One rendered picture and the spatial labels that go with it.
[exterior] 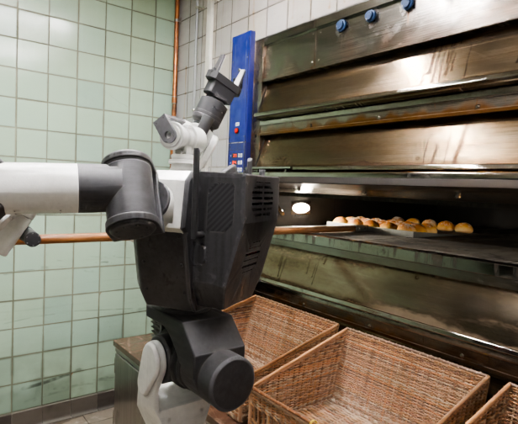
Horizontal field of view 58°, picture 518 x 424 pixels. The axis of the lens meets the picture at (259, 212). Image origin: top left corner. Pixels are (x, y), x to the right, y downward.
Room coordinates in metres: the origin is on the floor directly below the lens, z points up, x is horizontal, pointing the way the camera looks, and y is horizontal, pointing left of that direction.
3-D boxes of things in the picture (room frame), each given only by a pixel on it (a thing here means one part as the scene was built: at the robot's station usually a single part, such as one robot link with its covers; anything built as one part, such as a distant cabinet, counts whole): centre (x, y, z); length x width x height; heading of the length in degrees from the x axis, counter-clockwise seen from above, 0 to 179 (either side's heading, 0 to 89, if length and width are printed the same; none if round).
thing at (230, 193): (1.07, 0.13, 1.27); 0.34 x 0.30 x 0.36; 158
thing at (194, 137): (1.10, 0.18, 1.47); 0.10 x 0.07 x 0.09; 158
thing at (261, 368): (1.88, 0.02, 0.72); 0.56 x 0.49 x 0.28; 38
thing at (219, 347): (1.03, 0.12, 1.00); 0.28 x 0.13 x 0.18; 38
